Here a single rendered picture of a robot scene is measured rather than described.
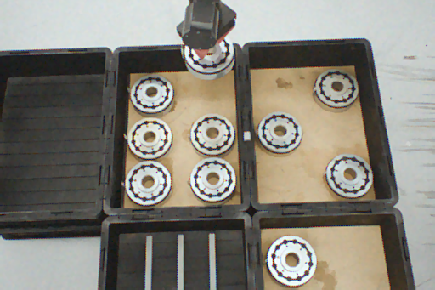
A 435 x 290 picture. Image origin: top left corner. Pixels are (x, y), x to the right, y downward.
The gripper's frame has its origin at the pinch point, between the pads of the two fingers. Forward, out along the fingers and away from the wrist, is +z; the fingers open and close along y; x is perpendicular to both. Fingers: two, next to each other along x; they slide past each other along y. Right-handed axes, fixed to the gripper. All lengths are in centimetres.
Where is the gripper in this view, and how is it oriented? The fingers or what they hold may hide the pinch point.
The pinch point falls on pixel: (208, 47)
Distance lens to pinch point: 100.4
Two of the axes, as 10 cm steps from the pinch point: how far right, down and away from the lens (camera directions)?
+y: 6.9, -6.7, 2.7
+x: -7.2, -6.3, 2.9
